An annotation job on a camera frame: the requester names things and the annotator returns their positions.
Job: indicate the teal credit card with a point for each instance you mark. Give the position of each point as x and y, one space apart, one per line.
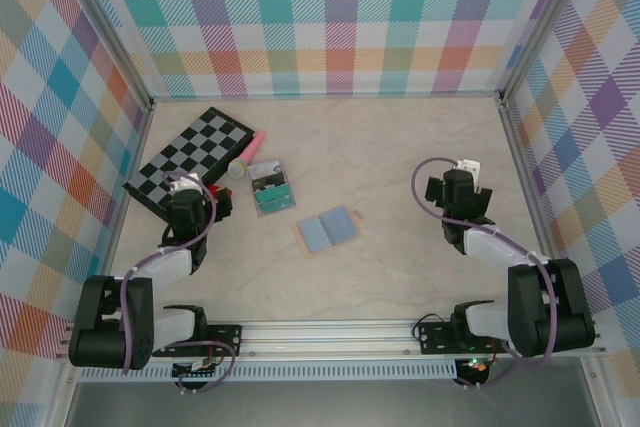
272 193

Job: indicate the tan card holder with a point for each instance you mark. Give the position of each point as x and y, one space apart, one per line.
325 232

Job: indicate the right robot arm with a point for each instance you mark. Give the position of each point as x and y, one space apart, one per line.
545 307

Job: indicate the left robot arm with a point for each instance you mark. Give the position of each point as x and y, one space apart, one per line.
110 322

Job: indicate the clear plastic card case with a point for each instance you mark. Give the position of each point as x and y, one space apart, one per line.
270 174

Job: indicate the red block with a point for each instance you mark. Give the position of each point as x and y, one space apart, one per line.
215 191

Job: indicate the pink toy microphone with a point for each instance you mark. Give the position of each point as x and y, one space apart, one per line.
250 149

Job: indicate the black grey chessboard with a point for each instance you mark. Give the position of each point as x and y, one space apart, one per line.
200 142

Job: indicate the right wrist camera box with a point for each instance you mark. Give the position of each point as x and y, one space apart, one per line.
467 167

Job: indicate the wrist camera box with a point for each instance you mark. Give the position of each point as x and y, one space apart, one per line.
467 167
183 187

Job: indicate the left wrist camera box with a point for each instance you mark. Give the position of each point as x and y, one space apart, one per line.
183 187

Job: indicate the aluminium frame bar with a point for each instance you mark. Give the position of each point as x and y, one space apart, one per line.
525 172
116 227

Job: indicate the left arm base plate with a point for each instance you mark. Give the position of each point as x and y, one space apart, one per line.
227 339

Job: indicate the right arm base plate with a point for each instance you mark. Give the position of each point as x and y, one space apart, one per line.
435 339

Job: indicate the aluminium mounting rail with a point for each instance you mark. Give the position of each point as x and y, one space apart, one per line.
325 339

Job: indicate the aluminium frame post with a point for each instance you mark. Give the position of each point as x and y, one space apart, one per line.
534 29
112 29

